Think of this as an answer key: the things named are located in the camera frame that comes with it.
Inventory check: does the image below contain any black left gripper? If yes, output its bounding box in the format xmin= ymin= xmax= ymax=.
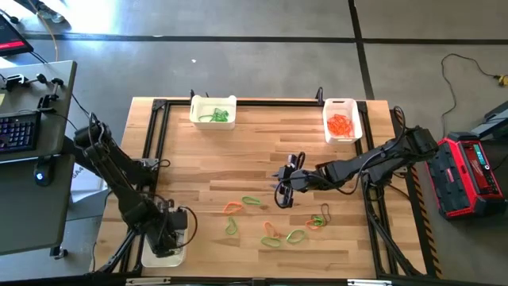
xmin=148 ymin=207 xmax=188 ymax=256

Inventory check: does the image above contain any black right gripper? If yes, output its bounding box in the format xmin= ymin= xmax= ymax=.
xmin=271 ymin=153 xmax=318 ymax=208

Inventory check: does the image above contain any large white plastic basket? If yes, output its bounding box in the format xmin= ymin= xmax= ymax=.
xmin=140 ymin=206 xmax=188 ymax=269

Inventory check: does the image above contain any white printed box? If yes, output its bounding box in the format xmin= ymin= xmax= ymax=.
xmin=69 ymin=161 xmax=109 ymax=204

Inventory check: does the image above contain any black caster wheel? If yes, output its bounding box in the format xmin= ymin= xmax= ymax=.
xmin=48 ymin=245 xmax=69 ymax=261

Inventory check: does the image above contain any hazard striped edge strip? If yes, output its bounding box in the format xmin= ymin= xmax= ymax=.
xmin=395 ymin=109 xmax=444 ymax=279

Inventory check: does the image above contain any black computer mouse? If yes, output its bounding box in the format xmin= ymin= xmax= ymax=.
xmin=32 ymin=156 xmax=55 ymax=188

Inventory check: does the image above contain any grey desk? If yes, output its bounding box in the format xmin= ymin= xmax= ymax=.
xmin=0 ymin=60 xmax=78 ymax=256

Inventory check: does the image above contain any black keyboard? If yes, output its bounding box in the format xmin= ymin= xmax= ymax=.
xmin=0 ymin=110 xmax=42 ymax=154

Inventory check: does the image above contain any black desk clamp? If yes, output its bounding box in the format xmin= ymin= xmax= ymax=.
xmin=36 ymin=77 xmax=64 ymax=111
xmin=0 ymin=73 xmax=31 ymax=91

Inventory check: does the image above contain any grey metal case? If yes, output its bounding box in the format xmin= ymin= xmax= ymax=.
xmin=471 ymin=100 xmax=508 ymax=141

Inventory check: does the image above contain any black screen with red bar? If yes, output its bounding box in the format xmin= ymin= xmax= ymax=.
xmin=0 ymin=14 xmax=35 ymax=57

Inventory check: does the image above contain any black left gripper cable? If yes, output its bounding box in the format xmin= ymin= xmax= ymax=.
xmin=176 ymin=205 xmax=198 ymax=249

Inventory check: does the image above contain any silver metal bracket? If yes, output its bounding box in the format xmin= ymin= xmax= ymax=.
xmin=347 ymin=279 xmax=392 ymax=286
xmin=125 ymin=276 xmax=171 ymax=286

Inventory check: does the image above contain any black floor cable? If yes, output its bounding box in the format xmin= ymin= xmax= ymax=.
xmin=441 ymin=52 xmax=502 ymax=128

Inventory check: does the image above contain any yellow hanging cable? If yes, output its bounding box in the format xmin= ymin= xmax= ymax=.
xmin=37 ymin=0 xmax=60 ymax=63

